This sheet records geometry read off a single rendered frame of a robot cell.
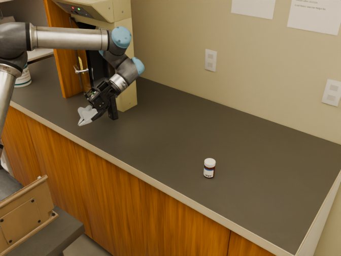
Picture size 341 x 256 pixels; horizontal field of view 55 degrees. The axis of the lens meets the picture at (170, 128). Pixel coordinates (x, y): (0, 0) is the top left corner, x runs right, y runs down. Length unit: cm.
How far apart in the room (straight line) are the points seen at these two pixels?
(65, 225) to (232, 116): 98
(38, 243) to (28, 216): 9
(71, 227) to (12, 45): 64
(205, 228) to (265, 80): 79
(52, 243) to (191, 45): 122
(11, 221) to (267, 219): 82
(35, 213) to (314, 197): 98
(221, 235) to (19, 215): 70
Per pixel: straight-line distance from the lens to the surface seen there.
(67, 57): 190
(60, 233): 117
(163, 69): 204
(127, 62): 138
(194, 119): 167
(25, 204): 111
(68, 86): 195
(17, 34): 123
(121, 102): 173
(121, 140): 152
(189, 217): 135
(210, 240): 135
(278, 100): 170
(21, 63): 135
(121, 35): 125
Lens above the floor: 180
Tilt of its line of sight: 33 degrees down
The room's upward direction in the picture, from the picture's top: straight up
